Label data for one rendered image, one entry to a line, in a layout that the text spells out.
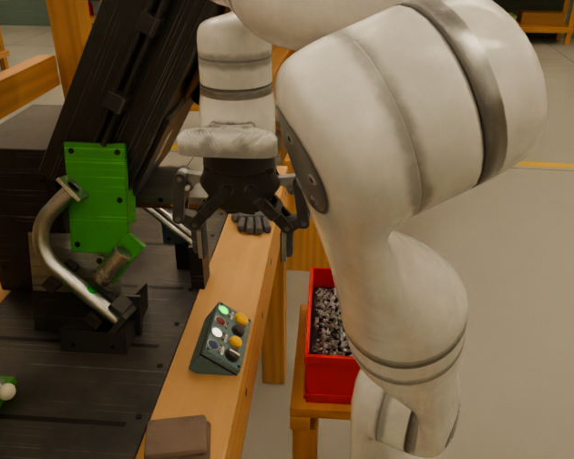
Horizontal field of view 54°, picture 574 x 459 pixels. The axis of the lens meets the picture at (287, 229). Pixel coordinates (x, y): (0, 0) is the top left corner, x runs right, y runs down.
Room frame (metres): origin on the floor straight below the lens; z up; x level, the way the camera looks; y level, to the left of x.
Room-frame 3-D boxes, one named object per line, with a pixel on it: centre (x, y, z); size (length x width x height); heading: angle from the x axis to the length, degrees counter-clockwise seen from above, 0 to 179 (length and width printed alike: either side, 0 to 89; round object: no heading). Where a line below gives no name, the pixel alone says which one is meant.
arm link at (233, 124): (0.53, 0.05, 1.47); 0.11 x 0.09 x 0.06; 175
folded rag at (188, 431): (0.62, 0.17, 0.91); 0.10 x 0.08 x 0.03; 96
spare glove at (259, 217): (1.40, 0.10, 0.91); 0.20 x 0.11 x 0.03; 5
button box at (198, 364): (0.86, 0.13, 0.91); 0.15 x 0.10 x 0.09; 175
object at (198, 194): (1.14, 0.30, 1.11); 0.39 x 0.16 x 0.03; 85
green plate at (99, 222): (0.99, 0.35, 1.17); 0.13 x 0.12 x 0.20; 175
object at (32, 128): (1.19, 0.54, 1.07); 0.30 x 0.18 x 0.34; 175
